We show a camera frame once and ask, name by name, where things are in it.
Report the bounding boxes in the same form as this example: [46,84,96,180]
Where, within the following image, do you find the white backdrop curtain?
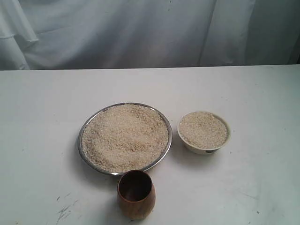
[0,0,300,70]

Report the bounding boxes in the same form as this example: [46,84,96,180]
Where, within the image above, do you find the metal plate of rice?
[77,103,173,176]

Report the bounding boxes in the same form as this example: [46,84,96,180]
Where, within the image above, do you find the brown wooden cup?
[117,170,156,220]

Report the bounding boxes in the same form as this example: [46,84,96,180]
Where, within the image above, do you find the small white rice bowl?
[177,111,231,155]

